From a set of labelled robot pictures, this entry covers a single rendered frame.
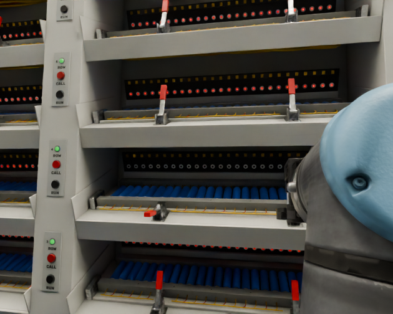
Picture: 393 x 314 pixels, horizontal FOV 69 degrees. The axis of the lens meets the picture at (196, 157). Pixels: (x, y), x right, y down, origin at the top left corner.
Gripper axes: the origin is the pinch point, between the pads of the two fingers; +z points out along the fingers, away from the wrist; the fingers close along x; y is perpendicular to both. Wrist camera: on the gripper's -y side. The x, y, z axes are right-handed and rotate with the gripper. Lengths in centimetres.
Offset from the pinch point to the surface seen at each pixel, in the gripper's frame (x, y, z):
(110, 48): 38, 35, 0
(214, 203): 15.5, 2.8, 8.6
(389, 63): -16.6, 28.1, 0.2
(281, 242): 2.7, -4.3, 6.2
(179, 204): 23.0, 2.5, 8.8
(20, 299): 59, -20, 11
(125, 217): 34.2, -0.9, 6.5
